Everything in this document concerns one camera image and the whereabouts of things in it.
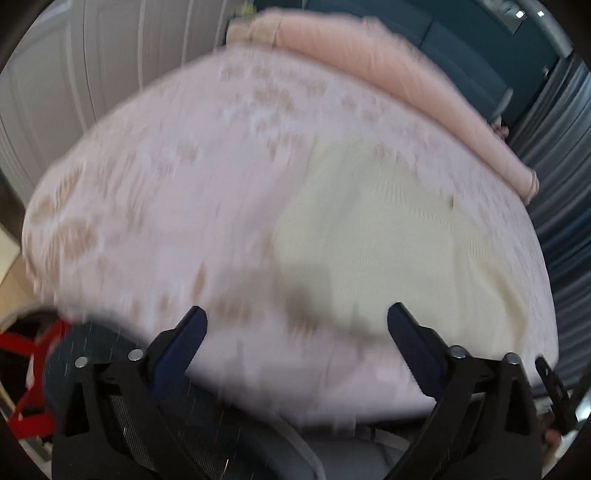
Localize cream knit cardigan red buttons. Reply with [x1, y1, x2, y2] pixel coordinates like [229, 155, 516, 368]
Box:
[273, 141, 529, 358]

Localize dark dotted trouser leg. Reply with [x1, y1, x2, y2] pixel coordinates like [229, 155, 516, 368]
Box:
[43, 323, 325, 479]

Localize pink floral bed blanket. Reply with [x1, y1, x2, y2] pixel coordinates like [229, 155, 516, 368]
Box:
[23, 46, 559, 426]

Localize grey pleated curtain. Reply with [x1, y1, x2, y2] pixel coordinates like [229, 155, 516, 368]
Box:
[509, 53, 590, 387]

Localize white panelled wardrobe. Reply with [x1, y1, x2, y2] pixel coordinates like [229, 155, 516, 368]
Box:
[1, 1, 238, 203]

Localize blue upholstered headboard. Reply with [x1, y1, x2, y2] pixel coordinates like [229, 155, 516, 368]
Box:
[254, 0, 559, 127]

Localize rolled pink duvet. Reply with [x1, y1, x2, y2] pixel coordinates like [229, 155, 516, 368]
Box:
[226, 9, 539, 203]

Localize red strap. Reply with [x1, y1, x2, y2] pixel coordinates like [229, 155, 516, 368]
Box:
[0, 320, 70, 441]

